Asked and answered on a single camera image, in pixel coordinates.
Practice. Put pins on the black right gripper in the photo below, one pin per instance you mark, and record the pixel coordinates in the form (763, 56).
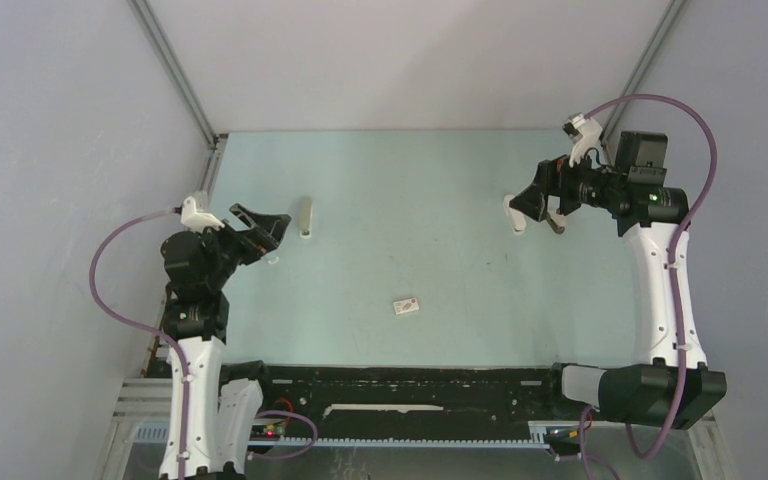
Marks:
(553, 177)

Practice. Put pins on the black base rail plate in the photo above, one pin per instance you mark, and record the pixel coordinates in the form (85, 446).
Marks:
(414, 404)

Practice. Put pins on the aluminium frame rail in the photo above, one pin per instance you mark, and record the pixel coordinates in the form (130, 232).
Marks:
(158, 40)

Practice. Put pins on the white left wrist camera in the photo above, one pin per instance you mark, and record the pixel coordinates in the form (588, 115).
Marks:
(195, 215)

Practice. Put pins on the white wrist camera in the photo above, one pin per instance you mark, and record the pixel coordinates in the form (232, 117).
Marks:
(195, 215)
(585, 133)

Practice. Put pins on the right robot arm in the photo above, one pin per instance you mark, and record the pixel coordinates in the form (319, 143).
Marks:
(668, 356)

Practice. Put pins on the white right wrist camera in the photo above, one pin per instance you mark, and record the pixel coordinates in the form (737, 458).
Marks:
(585, 133)

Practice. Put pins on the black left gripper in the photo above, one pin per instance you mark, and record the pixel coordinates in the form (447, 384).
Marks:
(270, 229)

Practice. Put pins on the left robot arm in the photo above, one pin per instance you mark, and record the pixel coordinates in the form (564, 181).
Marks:
(205, 416)

